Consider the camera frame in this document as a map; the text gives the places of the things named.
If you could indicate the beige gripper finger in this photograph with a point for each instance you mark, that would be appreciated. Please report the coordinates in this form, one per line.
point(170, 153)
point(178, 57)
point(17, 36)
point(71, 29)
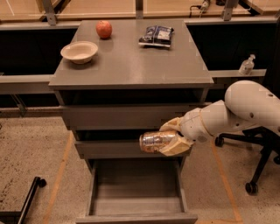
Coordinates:
point(176, 146)
point(173, 124)

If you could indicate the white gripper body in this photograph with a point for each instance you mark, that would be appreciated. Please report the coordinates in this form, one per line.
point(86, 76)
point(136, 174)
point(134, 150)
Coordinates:
point(192, 125)

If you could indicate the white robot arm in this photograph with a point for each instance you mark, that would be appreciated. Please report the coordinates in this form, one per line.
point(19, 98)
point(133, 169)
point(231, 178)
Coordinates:
point(247, 104)

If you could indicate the grey top drawer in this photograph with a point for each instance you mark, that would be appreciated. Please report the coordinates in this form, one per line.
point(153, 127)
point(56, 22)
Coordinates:
point(124, 116)

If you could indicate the grey drawer cabinet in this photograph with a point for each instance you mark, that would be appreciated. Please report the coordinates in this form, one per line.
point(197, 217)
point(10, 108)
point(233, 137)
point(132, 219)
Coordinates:
point(124, 72)

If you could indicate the grey open bottom drawer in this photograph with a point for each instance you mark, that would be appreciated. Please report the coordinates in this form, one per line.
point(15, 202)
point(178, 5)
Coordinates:
point(137, 191)

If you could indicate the grey middle drawer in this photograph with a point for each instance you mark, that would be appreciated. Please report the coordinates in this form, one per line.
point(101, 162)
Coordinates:
point(113, 149)

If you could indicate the black office chair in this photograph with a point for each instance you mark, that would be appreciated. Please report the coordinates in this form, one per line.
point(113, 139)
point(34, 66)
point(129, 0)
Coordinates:
point(269, 140)

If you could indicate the clear sanitizer bottle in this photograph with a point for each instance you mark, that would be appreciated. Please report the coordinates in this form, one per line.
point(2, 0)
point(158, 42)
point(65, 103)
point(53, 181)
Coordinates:
point(247, 65)

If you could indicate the blue snack bag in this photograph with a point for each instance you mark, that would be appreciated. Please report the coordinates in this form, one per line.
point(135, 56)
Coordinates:
point(157, 35)

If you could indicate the red apple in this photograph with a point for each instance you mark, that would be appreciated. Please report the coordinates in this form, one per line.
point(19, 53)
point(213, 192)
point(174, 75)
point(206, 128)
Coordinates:
point(104, 29)

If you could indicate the white bowl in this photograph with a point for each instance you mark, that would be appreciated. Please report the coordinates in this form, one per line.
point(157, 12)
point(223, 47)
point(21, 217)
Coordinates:
point(79, 52)

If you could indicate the black wheeled stand leg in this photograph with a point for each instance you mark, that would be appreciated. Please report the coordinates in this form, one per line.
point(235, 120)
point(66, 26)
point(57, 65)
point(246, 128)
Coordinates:
point(18, 217)

